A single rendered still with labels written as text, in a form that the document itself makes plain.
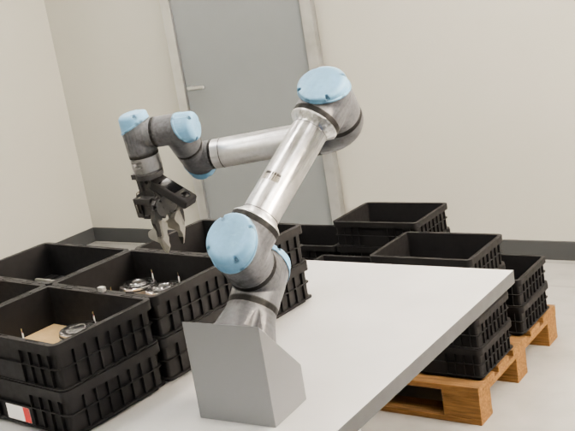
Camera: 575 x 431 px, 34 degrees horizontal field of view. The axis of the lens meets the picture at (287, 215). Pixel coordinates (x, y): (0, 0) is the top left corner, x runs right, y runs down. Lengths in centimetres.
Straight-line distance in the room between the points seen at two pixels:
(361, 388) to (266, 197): 48
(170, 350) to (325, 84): 75
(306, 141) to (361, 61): 315
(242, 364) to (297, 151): 48
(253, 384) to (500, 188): 318
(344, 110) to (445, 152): 297
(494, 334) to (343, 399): 143
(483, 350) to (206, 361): 153
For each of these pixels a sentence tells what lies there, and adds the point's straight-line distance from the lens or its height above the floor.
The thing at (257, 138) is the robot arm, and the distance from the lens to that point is 232.
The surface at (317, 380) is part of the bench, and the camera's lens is 223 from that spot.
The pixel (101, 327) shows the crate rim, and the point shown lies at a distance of 218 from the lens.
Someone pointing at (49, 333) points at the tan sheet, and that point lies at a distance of 252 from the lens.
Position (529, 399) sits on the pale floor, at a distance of 360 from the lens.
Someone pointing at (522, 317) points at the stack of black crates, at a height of 22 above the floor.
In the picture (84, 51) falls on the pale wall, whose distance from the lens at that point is 654.
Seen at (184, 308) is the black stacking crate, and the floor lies 86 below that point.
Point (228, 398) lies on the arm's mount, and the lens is 209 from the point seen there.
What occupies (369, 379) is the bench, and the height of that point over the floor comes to 70.
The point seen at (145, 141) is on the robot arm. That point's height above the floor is 128.
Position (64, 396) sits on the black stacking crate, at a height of 81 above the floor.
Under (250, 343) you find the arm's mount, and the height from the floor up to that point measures 89.
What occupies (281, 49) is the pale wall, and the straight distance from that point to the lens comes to 546.
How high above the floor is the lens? 162
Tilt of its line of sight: 14 degrees down
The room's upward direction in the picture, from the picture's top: 9 degrees counter-clockwise
